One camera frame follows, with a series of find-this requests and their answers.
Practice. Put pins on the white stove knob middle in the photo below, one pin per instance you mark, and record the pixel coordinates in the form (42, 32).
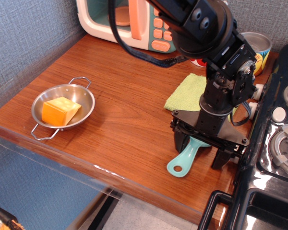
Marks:
(253, 107)

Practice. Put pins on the orange object bottom left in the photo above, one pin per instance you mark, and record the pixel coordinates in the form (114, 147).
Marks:
(11, 225)

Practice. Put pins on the black toy stove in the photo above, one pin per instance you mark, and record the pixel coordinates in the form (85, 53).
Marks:
(260, 198)

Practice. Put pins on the steel pan with handles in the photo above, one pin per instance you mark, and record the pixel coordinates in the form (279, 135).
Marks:
(77, 90)

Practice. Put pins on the white stove knob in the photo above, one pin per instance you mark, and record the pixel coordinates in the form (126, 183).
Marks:
(258, 92)
(253, 107)

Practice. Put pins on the toy microwave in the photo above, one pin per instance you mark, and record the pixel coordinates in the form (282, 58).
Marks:
(137, 22)

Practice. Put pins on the white stove knob top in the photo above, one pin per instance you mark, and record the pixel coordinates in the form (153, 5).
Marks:
(258, 92)

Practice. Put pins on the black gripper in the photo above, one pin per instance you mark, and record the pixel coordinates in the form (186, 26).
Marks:
(211, 127)

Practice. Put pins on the teal dish brush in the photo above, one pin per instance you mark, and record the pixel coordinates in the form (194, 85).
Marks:
(181, 165)

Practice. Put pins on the orange cheese block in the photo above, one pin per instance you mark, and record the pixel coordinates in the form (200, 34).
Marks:
(59, 112)

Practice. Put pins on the tomato sauce can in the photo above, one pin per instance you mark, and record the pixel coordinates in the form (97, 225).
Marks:
(198, 62)

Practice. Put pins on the pineapple slices can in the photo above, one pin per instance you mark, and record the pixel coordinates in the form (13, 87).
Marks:
(261, 44)

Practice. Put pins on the green folded cloth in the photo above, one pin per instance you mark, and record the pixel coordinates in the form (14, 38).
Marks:
(187, 95)

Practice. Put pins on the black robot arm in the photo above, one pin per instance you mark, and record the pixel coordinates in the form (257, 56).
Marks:
(206, 29)

